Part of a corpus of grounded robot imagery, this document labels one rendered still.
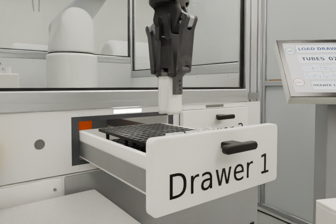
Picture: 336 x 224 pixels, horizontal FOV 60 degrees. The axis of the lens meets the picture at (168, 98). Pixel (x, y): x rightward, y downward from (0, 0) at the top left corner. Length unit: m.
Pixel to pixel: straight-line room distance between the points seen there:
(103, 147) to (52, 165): 0.16
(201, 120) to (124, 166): 0.42
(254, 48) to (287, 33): 1.30
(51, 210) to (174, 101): 0.32
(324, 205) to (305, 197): 1.91
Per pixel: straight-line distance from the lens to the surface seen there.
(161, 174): 0.42
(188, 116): 0.85
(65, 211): 0.63
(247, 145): 0.48
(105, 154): 0.58
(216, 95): 0.96
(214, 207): 1.03
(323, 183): 1.40
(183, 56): 0.50
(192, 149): 0.45
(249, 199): 1.16
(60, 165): 0.72
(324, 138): 1.36
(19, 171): 0.70
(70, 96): 0.70
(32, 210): 0.66
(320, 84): 1.24
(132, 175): 0.50
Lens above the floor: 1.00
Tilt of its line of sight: 2 degrees down
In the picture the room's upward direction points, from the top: straight up
